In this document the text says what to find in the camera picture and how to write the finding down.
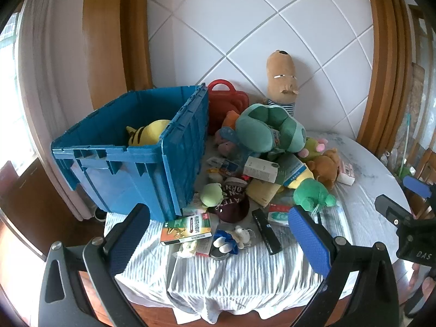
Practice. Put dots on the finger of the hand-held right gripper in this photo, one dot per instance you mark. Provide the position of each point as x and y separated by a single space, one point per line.
391 209
416 185

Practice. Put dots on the large teal turtle plush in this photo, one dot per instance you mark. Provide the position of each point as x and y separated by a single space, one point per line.
255 126

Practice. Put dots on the white grey medicine box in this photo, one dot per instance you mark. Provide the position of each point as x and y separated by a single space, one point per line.
260 169

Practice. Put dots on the brown teddy bear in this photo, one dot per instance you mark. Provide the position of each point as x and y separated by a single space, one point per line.
323 167

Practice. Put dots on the white red box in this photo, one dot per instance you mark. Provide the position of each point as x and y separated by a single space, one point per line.
281 207

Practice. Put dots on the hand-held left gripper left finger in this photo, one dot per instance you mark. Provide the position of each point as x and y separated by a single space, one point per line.
129 238

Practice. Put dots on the red plastic carry case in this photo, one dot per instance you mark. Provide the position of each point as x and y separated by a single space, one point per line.
226 105

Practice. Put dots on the blue plastic crate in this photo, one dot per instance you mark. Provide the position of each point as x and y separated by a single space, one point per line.
136 177

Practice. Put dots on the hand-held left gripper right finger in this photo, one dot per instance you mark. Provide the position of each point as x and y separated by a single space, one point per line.
311 242

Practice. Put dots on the pink white small box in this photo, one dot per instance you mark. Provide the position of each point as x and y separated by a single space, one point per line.
345 173

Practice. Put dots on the green orange medicine box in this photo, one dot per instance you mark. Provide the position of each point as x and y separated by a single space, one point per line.
187 228

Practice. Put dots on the wooden chair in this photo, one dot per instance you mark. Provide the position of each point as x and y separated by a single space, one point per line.
420 126

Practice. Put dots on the white striped tablecloth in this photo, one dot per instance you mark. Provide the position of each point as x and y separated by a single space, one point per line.
255 279

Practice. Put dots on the green frog plush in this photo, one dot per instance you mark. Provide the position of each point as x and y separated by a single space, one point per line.
311 194

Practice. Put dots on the white teal box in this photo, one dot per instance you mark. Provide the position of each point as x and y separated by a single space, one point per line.
277 218

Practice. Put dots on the yellow striped tiger plush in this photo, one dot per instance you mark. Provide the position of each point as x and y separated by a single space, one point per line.
153 131

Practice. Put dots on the person's right hand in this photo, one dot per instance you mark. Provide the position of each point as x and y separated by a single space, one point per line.
426 288

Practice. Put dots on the small cream toy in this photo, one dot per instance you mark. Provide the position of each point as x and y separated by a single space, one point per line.
187 248

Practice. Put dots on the green white blue box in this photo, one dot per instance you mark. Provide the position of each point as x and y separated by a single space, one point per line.
293 170

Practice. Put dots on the wooden door frame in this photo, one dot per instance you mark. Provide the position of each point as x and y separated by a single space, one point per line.
112 41
385 58

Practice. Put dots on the brown dog plush striped shirt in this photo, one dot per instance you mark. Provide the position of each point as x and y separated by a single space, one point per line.
281 75

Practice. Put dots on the small round green plush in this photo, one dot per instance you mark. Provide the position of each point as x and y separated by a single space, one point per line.
211 194

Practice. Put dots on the flat pink white box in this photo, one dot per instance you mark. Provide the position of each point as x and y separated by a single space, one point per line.
195 206

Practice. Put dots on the dark brown cabinet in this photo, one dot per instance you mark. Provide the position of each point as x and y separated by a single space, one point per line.
24 211

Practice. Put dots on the yellow-green plush with pink ears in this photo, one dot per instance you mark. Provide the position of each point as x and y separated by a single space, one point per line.
311 148

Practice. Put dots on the long black box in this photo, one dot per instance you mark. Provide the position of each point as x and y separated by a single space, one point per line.
265 230

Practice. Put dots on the pale yellow box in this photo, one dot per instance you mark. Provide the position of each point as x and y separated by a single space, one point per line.
262 190

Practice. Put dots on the white curtain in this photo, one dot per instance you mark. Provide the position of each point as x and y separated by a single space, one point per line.
51 75

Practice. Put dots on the small white orange plush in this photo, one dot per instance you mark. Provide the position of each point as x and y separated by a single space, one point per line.
215 176

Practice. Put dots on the dark brown lettered plush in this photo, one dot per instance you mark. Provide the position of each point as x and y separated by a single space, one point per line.
231 209

